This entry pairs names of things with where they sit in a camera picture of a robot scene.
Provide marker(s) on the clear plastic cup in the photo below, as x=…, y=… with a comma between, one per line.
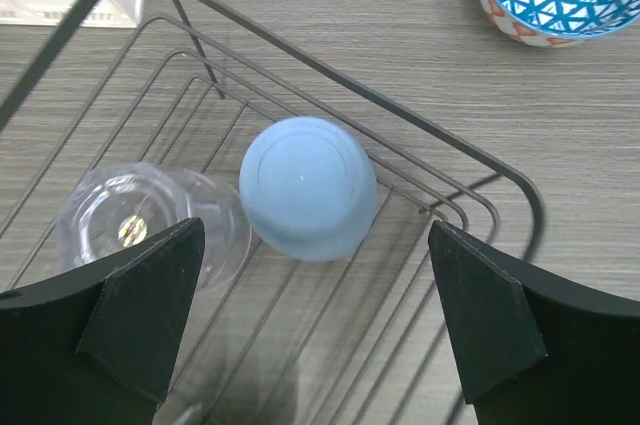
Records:
x=115, y=207

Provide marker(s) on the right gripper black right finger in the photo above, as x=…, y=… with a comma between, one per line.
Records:
x=532, y=347

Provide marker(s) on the light blue plastic cup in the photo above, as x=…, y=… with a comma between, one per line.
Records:
x=308, y=189

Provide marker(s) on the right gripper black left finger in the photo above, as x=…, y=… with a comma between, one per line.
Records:
x=98, y=344

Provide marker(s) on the black wire dish rack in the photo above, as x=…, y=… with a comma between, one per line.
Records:
x=203, y=224

